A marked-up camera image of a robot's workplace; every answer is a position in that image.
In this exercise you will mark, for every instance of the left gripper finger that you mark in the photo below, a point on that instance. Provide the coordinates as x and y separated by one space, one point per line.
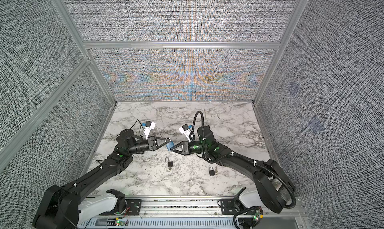
162 145
163 140

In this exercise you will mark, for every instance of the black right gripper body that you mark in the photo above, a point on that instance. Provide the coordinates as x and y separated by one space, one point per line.
186 148

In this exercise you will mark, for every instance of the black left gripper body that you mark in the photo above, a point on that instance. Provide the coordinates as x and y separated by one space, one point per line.
150 143

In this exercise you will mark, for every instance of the blue padlock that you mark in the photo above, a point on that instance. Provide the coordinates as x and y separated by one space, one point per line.
170 144

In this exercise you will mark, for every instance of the black padlock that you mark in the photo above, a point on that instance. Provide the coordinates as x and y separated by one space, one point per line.
170 163
213 171

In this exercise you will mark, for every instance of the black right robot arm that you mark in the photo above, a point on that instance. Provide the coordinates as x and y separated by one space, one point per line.
275 189

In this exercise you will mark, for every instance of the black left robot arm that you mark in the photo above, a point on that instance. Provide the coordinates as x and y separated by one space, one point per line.
65 207

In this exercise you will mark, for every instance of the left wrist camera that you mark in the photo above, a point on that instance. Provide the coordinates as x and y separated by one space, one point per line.
147 127

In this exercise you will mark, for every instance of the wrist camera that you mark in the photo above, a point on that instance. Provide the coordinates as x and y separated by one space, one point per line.
186 130
147 127

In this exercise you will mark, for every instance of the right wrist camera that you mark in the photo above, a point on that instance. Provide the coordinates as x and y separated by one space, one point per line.
186 130

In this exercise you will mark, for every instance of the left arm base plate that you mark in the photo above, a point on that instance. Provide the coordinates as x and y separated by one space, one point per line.
130 207

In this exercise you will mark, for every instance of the aluminium front rail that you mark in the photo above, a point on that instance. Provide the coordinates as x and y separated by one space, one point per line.
174 212

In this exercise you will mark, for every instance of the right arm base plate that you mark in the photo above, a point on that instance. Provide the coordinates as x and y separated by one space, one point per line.
230 206

